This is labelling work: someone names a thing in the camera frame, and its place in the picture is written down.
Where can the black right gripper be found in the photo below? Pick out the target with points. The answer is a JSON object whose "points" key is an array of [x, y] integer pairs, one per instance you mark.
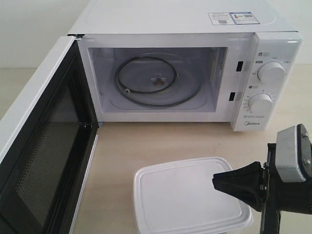
{"points": [[264, 191]]}

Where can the white plastic lidded container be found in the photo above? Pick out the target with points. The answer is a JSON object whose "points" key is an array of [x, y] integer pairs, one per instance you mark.
{"points": [[178, 197]]}

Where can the white microwave door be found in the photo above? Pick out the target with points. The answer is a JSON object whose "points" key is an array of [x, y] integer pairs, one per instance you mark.
{"points": [[47, 140]]}

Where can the white microwave oven body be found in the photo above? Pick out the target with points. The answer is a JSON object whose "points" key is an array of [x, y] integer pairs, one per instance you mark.
{"points": [[110, 32]]}

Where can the lower white timer knob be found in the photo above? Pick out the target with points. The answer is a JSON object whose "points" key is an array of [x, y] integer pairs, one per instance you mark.
{"points": [[260, 103]]}

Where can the upper white power knob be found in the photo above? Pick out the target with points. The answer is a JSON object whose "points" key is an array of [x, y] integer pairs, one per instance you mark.
{"points": [[271, 71]]}

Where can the glass turntable plate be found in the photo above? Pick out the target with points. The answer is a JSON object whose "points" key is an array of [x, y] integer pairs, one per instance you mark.
{"points": [[158, 80]]}

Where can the blue energy label sticker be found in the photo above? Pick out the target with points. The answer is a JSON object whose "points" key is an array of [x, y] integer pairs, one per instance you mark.
{"points": [[243, 18]]}

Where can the white warning label sticker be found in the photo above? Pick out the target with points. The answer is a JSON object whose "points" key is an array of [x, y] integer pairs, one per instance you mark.
{"points": [[223, 18]]}

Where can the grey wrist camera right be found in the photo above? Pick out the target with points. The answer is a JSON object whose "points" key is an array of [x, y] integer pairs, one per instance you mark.
{"points": [[293, 157]]}

